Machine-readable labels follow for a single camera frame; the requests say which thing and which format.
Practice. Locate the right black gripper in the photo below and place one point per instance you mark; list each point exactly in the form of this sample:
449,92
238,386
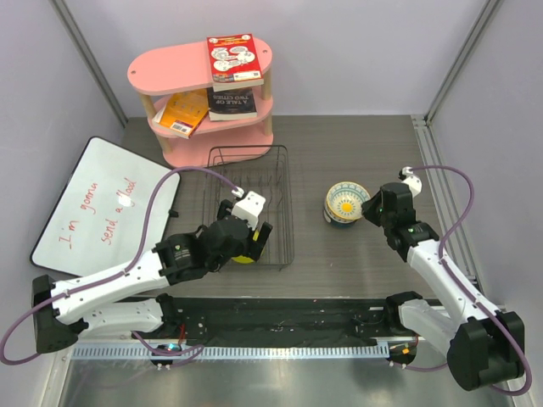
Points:
369,207

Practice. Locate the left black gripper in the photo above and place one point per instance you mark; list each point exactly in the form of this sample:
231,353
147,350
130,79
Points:
252,249

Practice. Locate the white bowl with yellow pattern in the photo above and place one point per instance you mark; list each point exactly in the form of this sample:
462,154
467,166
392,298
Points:
343,197

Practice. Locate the white bowl with green stripes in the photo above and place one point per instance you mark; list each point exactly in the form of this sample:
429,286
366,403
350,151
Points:
356,216

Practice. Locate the yellow-green bowl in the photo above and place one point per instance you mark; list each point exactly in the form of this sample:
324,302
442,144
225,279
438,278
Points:
244,258

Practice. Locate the black wire dish rack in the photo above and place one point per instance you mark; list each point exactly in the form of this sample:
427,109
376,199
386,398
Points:
263,169

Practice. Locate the teal and white bowl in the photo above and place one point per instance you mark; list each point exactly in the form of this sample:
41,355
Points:
342,225

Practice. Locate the plain white ribbed bowl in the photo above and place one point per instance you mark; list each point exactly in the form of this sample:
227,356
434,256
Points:
329,217

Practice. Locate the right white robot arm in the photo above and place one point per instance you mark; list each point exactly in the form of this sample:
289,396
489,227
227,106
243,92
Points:
483,346

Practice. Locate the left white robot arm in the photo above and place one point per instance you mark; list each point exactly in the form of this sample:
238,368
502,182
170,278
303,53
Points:
65,309

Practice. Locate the black Tale of Two Cities book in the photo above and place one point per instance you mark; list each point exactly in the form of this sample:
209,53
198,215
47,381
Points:
235,104

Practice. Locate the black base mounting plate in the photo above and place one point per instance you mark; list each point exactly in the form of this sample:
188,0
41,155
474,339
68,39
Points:
276,322

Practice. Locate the orange paperback book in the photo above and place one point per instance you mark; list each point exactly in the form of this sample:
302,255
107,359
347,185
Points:
183,112

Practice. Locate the white dry-erase board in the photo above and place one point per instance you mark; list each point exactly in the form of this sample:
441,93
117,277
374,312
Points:
112,205

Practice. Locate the red comic book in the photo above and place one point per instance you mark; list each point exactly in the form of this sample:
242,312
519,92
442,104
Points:
234,63

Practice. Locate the pink three-tier shelf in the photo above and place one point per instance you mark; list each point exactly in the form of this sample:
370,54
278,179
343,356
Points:
161,72

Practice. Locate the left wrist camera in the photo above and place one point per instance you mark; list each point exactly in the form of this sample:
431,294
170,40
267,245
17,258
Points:
248,207

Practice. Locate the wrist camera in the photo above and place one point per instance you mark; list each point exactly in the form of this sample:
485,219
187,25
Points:
407,176
248,207

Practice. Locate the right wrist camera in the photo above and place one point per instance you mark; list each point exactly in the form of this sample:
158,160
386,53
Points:
407,176

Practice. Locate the white slotted cable duct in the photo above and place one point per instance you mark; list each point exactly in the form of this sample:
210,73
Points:
136,351

